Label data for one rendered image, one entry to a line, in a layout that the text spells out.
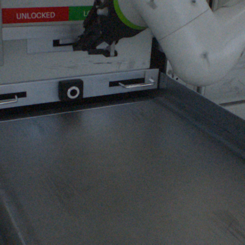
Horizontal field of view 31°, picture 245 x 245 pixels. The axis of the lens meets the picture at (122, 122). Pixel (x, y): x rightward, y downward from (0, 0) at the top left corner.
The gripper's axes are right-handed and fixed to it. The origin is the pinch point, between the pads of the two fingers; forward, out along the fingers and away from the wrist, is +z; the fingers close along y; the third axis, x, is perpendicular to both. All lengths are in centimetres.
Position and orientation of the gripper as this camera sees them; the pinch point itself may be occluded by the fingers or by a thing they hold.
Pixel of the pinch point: (83, 43)
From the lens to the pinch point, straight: 104.2
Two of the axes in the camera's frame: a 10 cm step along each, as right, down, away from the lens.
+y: 1.8, 9.8, -0.3
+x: 8.8, -1.5, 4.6
